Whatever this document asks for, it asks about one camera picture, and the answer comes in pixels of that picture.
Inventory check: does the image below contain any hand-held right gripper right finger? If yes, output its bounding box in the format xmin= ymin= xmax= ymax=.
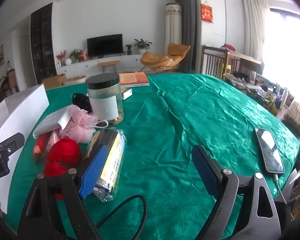
xmin=191 ymin=144 xmax=282 ymax=240

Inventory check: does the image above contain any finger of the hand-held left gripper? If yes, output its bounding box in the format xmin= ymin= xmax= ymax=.
xmin=0 ymin=132 xmax=25 ymax=155

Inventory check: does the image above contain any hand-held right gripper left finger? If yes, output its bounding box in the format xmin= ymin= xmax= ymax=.
xmin=17 ymin=145 xmax=108 ymax=240

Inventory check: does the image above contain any bag of wooden cotton swabs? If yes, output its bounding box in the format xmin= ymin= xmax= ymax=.
xmin=84 ymin=128 xmax=128 ymax=202

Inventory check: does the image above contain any red yarn ball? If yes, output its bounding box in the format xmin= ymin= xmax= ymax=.
xmin=43 ymin=137 xmax=82 ymax=200

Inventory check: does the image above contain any pink mesh bath loofah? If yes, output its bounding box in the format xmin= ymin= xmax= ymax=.
xmin=59 ymin=105 xmax=109 ymax=144

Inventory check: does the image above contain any black mesh bath sponge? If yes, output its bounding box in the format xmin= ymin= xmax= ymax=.
xmin=72 ymin=93 xmax=93 ymax=114

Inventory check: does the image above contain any white cardboard box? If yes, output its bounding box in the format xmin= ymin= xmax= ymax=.
xmin=0 ymin=84 xmax=50 ymax=214

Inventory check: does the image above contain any red pink plastic packet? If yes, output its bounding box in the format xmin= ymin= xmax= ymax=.
xmin=33 ymin=131 xmax=62 ymax=164

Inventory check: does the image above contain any white paper packet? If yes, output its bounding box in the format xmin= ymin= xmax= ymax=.
xmin=32 ymin=106 xmax=73 ymax=138

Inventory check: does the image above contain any green satin tablecloth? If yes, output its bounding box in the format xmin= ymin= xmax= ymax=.
xmin=4 ymin=73 xmax=300 ymax=240

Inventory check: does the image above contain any smartphone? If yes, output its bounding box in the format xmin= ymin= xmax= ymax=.
xmin=254 ymin=127 xmax=285 ymax=174

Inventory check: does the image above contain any clear jar with black lid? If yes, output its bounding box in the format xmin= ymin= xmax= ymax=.
xmin=86 ymin=73 xmax=124 ymax=127

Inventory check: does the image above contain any small white box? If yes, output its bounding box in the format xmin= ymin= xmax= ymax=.
xmin=121 ymin=88 xmax=133 ymax=100

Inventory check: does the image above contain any pile of household clutter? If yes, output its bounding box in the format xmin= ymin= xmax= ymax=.
xmin=224 ymin=70 xmax=300 ymax=135

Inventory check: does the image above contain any orange book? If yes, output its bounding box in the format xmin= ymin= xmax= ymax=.
xmin=118 ymin=72 xmax=150 ymax=88

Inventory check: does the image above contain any red flower bouquet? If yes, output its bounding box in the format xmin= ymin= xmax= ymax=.
xmin=56 ymin=50 xmax=67 ymax=67

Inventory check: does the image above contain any dark display cabinet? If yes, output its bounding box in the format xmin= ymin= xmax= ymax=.
xmin=30 ymin=2 xmax=57 ymax=85

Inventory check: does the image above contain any white television cabinet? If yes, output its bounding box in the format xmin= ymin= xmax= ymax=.
xmin=56 ymin=54 xmax=153 ymax=77

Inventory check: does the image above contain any bushy green potted plant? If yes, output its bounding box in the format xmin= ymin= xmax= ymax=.
xmin=69 ymin=49 xmax=83 ymax=63

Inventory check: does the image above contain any small wooden side table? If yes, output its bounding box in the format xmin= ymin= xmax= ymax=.
xmin=97 ymin=60 xmax=120 ymax=74

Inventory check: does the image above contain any wooden crib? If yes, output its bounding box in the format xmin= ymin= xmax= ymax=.
xmin=202 ymin=44 xmax=264 ymax=79

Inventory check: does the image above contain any orange lounge chair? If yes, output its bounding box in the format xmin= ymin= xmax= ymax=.
xmin=140 ymin=42 xmax=191 ymax=74

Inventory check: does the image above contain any flat screen television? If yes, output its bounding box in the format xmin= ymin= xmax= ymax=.
xmin=87 ymin=34 xmax=123 ymax=57

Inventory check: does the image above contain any large green potted plant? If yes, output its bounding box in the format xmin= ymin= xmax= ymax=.
xmin=133 ymin=38 xmax=153 ymax=55

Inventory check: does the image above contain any grey curtain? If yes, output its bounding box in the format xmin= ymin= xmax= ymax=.
xmin=175 ymin=0 xmax=202 ymax=74

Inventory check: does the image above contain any white curtain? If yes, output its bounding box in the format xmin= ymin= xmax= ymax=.
xmin=243 ymin=0 xmax=270 ymax=63

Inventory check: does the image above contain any black cable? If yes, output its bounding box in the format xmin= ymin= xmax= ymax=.
xmin=95 ymin=194 xmax=148 ymax=240

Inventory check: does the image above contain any white charging cable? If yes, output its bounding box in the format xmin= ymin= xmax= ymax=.
xmin=273 ymin=173 xmax=288 ymax=205

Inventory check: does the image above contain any red wall hanging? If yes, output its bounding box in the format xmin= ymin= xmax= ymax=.
xmin=200 ymin=3 xmax=214 ymax=23

